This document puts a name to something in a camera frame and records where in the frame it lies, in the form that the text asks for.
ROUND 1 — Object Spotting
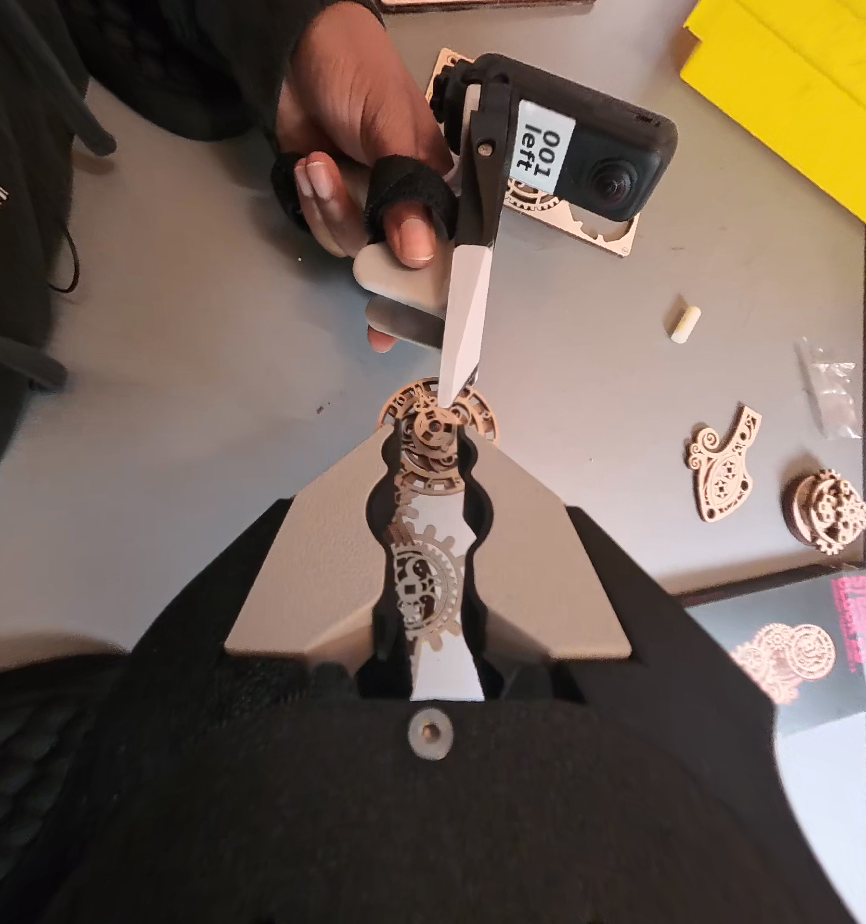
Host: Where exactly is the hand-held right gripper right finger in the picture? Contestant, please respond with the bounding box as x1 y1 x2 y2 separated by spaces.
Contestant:
456 426 633 688

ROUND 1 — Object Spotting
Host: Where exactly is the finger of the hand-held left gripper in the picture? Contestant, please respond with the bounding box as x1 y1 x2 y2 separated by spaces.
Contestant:
436 243 496 411

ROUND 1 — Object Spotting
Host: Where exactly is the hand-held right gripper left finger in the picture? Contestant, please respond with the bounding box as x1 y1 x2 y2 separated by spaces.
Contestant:
225 422 405 676

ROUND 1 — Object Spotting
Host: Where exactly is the small wooden pinion gear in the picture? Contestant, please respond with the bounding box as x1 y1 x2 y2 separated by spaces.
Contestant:
413 408 454 452

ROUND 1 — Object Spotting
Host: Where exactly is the wooden gear assembly with pegs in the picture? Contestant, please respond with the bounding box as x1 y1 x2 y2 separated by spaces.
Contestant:
378 375 501 654

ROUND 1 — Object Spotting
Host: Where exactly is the person's left forearm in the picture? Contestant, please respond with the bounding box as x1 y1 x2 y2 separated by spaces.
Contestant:
65 0 385 143

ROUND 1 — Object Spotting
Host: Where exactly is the person's left hand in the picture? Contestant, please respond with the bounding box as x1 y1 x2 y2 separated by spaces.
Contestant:
274 14 453 355

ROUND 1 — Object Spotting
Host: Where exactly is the yellow plastic bin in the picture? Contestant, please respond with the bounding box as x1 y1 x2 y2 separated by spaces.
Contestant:
682 0 866 246

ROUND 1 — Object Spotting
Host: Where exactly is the ornate wooden teardrop piece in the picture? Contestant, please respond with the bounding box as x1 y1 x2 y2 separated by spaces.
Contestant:
685 404 763 523

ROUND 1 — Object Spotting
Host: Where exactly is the black puzzle box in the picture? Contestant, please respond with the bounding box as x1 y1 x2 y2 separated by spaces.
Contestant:
682 563 866 737

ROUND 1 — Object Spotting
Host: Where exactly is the small stacked wooden gear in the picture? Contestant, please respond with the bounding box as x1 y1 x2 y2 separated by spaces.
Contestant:
781 469 866 557

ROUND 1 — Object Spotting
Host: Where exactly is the clear plastic bag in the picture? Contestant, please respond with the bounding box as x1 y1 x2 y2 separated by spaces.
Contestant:
797 335 865 440

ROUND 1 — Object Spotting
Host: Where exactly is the black textured seat cushion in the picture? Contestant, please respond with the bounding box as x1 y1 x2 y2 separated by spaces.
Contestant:
0 653 128 924

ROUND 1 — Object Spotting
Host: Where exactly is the person's black printed hoodie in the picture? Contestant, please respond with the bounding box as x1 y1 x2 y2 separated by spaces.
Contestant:
0 0 117 506

